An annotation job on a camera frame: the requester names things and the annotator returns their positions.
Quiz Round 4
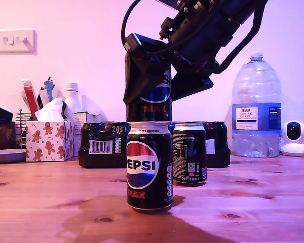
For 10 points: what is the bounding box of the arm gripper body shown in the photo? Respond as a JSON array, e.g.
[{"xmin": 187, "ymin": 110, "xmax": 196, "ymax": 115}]
[{"xmin": 125, "ymin": 14, "xmax": 241, "ymax": 74}]

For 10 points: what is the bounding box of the black Pepsi Max can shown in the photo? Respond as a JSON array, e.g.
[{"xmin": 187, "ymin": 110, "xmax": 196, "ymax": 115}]
[
  {"xmin": 126, "ymin": 121, "xmax": 173, "ymax": 213},
  {"xmin": 172, "ymin": 123, "xmax": 207, "ymax": 187},
  {"xmin": 126, "ymin": 63, "xmax": 173, "ymax": 123}
]

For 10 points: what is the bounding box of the black Pepsi Max multipack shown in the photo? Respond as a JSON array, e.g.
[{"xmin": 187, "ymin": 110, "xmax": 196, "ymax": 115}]
[{"xmin": 78, "ymin": 120, "xmax": 231, "ymax": 169}]

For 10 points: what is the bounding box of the dark box with red print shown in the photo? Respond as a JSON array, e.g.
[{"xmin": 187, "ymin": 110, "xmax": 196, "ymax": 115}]
[{"xmin": 0, "ymin": 121, "xmax": 16, "ymax": 151}]

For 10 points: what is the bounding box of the white slim packet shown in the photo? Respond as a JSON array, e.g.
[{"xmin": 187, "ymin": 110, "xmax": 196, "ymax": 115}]
[{"xmin": 19, "ymin": 89, "xmax": 31, "ymax": 111}]

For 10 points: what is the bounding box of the red and white tube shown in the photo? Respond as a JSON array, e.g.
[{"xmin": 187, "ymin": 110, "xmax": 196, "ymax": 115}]
[{"xmin": 21, "ymin": 79, "xmax": 40, "ymax": 120}]

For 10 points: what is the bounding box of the grey plate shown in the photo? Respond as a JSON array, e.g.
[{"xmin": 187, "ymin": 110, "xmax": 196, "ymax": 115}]
[{"xmin": 0, "ymin": 148, "xmax": 27, "ymax": 164}]

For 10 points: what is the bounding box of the black and white striped tube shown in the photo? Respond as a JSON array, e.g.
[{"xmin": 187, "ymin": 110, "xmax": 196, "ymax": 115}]
[{"xmin": 37, "ymin": 87, "xmax": 49, "ymax": 109}]

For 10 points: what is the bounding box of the white tissue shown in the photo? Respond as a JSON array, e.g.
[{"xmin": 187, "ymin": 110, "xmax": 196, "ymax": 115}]
[{"xmin": 34, "ymin": 97, "xmax": 65, "ymax": 122}]

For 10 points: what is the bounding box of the gingerbread print tissue box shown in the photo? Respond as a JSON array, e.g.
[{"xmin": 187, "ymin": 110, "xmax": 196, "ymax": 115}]
[{"xmin": 25, "ymin": 120, "xmax": 74, "ymax": 162}]

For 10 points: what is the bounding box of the blue and white tube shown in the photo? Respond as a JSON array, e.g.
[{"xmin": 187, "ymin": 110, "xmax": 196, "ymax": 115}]
[{"xmin": 43, "ymin": 76, "xmax": 55, "ymax": 102}]

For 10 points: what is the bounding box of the large clear water bottle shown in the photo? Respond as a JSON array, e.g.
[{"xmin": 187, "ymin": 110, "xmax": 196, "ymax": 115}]
[{"xmin": 232, "ymin": 52, "xmax": 282, "ymax": 158}]

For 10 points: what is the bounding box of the white insulated bottle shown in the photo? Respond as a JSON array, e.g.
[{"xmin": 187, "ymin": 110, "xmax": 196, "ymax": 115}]
[{"xmin": 62, "ymin": 82, "xmax": 82, "ymax": 122}]

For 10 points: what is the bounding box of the small white carton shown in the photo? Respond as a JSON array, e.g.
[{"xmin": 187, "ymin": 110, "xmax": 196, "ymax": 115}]
[{"xmin": 72, "ymin": 112, "xmax": 101, "ymax": 157}]

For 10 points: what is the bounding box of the metal wire holder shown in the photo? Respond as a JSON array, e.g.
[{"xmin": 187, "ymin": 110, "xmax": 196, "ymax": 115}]
[{"xmin": 15, "ymin": 109, "xmax": 37, "ymax": 149}]

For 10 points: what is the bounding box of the black round camera cable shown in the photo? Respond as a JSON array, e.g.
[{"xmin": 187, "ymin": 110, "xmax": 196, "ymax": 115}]
[{"xmin": 121, "ymin": 0, "xmax": 218, "ymax": 55}]

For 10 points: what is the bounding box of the black flat sleeved cable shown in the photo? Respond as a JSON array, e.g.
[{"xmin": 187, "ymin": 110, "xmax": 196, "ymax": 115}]
[{"xmin": 209, "ymin": 0, "xmax": 269, "ymax": 74}]

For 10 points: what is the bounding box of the white wall light switch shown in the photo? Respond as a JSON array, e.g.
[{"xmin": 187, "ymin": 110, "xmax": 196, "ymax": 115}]
[{"xmin": 0, "ymin": 29, "xmax": 37, "ymax": 54}]

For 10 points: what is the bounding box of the small white round camera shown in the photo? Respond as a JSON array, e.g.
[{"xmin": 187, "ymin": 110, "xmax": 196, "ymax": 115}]
[{"xmin": 280, "ymin": 120, "xmax": 304, "ymax": 157}]

